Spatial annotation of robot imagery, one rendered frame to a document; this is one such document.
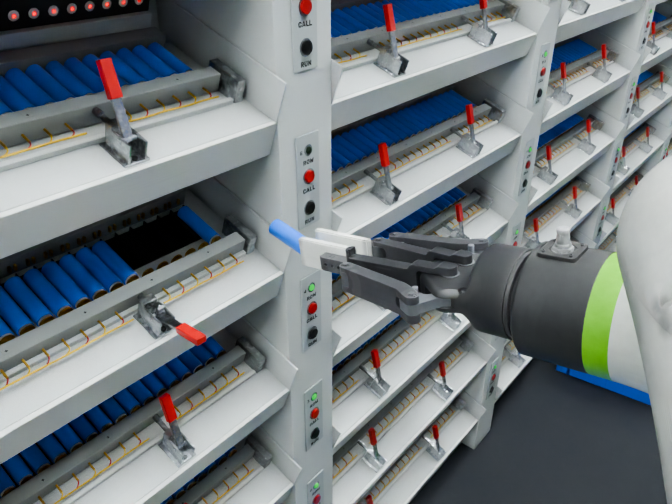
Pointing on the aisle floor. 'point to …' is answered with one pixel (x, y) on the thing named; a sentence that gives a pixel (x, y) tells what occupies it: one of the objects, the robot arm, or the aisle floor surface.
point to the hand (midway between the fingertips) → (335, 252)
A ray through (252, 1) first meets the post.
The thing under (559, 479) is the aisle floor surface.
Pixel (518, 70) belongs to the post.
